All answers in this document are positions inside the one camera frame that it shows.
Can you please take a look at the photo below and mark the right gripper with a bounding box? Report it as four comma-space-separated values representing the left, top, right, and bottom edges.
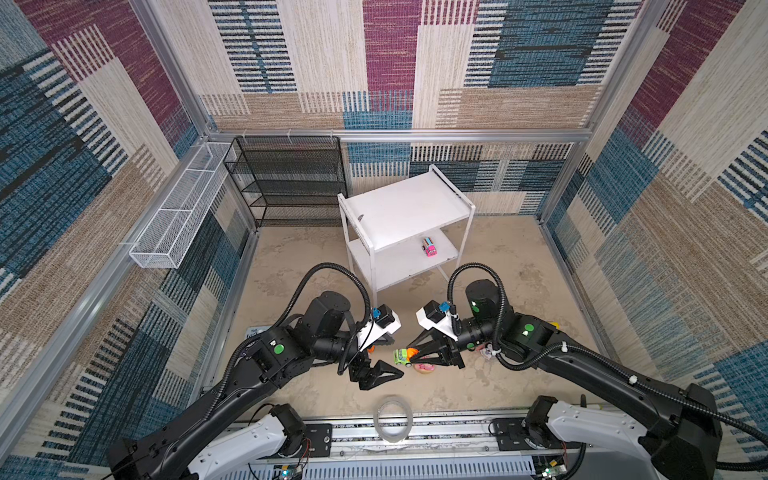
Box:
406, 316, 498, 369

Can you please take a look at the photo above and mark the green toy car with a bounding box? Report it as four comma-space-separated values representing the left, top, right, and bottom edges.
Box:
393, 348, 412, 366

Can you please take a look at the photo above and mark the pink toy truck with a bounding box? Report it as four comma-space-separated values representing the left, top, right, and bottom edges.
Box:
422, 237, 437, 258

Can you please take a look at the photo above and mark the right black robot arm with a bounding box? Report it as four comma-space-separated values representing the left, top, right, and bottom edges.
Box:
410, 262, 767, 479

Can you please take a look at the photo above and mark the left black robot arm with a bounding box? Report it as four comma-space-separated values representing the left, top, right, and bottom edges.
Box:
108, 262, 403, 479

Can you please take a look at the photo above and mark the white two-tier shelf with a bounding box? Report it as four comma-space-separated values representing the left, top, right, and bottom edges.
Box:
337, 164, 476, 306

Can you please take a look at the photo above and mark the pink bear donut toy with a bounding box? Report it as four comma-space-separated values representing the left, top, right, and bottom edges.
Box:
412, 364, 437, 375

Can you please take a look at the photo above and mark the clear tape roll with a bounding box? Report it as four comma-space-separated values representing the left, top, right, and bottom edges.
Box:
373, 395, 414, 444

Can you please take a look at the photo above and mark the treehouse book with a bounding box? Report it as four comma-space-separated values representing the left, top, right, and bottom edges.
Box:
245, 326, 269, 339

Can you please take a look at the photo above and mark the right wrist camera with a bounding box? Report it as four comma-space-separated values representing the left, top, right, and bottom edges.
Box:
416, 300, 461, 341

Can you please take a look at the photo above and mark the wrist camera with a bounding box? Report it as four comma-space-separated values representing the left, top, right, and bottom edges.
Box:
357, 304, 401, 352
416, 300, 461, 341

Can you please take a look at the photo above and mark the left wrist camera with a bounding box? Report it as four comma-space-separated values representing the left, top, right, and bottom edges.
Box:
357, 304, 401, 352

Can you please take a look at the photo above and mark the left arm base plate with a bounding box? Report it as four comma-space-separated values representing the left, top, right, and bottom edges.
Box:
272, 423, 333, 460

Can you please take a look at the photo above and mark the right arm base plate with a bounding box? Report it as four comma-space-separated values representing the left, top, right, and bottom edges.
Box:
488, 417, 580, 452

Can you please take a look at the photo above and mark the black wire rack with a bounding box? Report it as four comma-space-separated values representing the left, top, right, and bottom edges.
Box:
224, 136, 348, 227

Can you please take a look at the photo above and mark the white wire basket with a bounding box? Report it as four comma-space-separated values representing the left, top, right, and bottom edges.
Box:
130, 142, 230, 269

